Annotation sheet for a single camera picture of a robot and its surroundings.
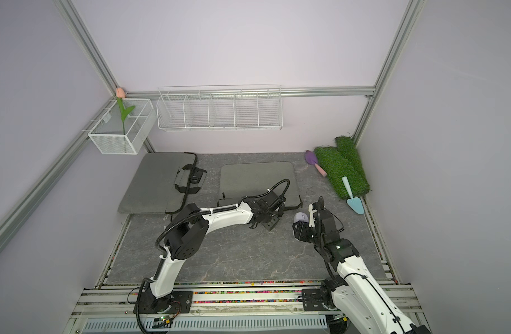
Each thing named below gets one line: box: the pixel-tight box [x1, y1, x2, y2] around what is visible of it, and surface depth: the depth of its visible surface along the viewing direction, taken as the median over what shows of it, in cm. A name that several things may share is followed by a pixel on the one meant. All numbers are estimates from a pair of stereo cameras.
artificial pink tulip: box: [115, 87, 136, 135], surface depth 92 cm
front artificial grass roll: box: [314, 146, 351, 200], surface depth 111 cm
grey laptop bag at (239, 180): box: [219, 162, 301, 208], surface depth 107 cm
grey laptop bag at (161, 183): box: [117, 151, 208, 215], surface depth 107 cm
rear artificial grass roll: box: [334, 135, 367, 177], surface depth 118 cm
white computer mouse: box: [293, 212, 310, 224], surface depth 83 cm
